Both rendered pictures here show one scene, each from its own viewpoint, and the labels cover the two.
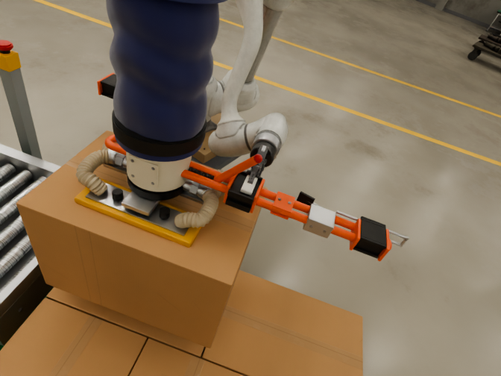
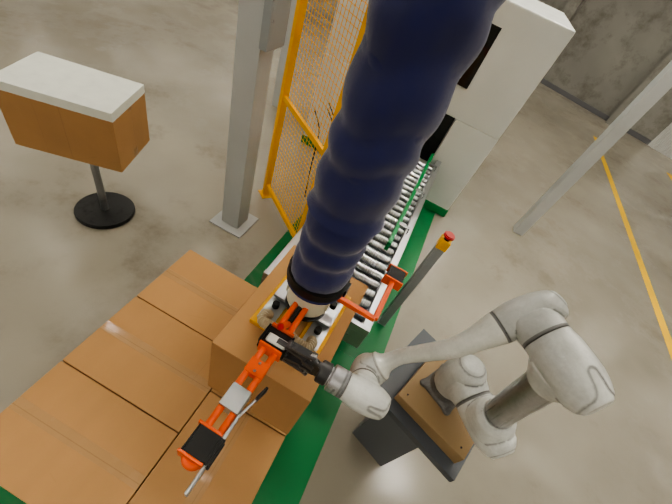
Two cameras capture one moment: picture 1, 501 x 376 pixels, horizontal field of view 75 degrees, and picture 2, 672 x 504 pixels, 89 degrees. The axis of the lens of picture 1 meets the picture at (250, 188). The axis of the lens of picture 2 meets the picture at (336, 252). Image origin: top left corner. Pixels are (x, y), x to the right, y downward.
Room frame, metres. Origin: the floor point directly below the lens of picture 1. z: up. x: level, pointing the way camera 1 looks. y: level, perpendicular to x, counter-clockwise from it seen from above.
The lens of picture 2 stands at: (0.74, -0.53, 2.22)
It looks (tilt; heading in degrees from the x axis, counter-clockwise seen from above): 45 degrees down; 93
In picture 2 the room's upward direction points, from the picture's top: 25 degrees clockwise
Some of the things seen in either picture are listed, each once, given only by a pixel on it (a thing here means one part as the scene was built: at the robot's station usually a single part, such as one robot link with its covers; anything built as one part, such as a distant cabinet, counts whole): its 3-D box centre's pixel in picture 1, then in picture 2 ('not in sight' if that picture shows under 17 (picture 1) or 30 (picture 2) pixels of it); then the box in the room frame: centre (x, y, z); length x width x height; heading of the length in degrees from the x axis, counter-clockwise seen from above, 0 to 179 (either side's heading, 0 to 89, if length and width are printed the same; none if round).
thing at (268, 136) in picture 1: (265, 147); (336, 380); (0.88, -0.01, 1.18); 0.09 x 0.06 x 0.09; 87
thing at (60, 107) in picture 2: not in sight; (81, 113); (-1.11, 0.93, 0.82); 0.60 x 0.40 x 0.40; 17
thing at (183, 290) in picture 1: (156, 236); (291, 334); (0.67, 0.25, 0.84); 0.60 x 0.40 x 0.40; 86
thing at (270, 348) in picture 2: (244, 190); (275, 341); (0.65, 0.01, 1.18); 0.10 x 0.08 x 0.06; 175
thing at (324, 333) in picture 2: not in sight; (325, 319); (0.77, 0.25, 1.07); 0.34 x 0.10 x 0.05; 85
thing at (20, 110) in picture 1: (29, 144); (409, 286); (1.22, 1.20, 0.50); 0.07 x 0.07 x 1.00; 87
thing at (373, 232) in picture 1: (369, 239); (200, 444); (0.62, -0.33, 1.18); 0.08 x 0.07 x 0.05; 85
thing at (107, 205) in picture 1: (141, 207); (284, 294); (0.58, 0.27, 1.07); 0.34 x 0.10 x 0.05; 85
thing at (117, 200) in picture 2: not in sight; (97, 179); (-1.11, 0.93, 0.31); 0.40 x 0.40 x 0.62
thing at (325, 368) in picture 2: (260, 159); (316, 368); (0.81, 0.00, 1.18); 0.09 x 0.07 x 0.08; 177
